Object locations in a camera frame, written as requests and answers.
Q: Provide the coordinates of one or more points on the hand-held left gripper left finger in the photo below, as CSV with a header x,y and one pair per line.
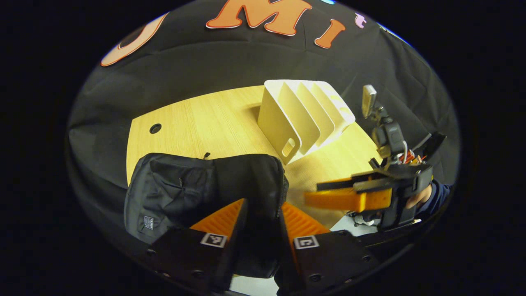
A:
x,y
236,246

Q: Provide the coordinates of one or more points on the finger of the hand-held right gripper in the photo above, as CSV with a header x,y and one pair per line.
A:
x,y
345,199
341,183

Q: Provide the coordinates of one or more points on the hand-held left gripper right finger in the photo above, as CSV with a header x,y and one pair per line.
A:
x,y
287,246

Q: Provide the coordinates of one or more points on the black schoolbag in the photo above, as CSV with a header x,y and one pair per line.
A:
x,y
185,189

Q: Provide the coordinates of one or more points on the white bookshelf organizer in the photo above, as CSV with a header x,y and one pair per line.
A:
x,y
279,119

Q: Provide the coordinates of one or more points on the red orange packet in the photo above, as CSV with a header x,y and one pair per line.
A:
x,y
413,158

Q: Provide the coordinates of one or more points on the black table grommet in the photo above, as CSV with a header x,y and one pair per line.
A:
x,y
155,128

